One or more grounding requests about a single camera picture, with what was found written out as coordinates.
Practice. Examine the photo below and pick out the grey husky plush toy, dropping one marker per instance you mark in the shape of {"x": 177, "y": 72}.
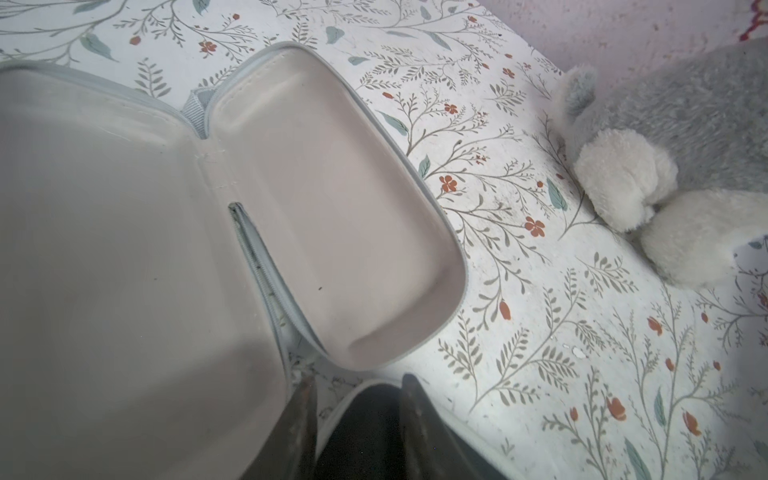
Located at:
{"x": 678, "y": 155}

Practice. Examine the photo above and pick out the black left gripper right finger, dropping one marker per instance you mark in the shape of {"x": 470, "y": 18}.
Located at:
{"x": 431, "y": 451}

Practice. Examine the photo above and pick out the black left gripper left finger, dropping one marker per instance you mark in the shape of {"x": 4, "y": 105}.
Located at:
{"x": 289, "y": 452}

